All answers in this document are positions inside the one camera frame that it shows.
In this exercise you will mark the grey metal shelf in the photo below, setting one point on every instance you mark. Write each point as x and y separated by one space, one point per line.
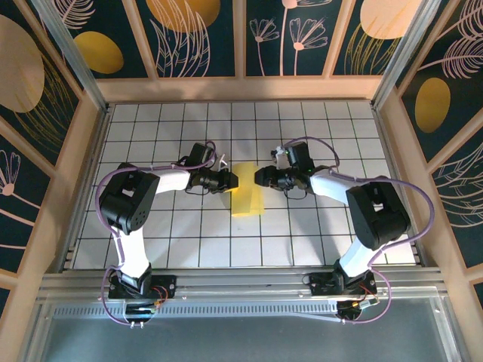
241 339

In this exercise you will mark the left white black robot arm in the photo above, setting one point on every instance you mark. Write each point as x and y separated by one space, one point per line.
132 196

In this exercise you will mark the yellow paper sheet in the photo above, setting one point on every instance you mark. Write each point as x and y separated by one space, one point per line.
245 200

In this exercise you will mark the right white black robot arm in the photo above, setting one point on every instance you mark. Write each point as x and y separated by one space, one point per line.
377 211

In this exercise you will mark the peach wooden enclosure frame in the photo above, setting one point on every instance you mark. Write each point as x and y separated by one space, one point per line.
234 88

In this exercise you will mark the aluminium table side rail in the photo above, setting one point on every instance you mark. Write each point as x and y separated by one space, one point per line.
87 188
382 132

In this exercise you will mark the long aluminium mounting rail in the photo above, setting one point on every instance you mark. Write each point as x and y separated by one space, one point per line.
241 283

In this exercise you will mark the aluminium corner post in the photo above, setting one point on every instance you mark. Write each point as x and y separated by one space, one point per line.
403 56
75 64

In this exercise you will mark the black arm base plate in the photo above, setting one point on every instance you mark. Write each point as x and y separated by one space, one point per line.
320 284
166 286

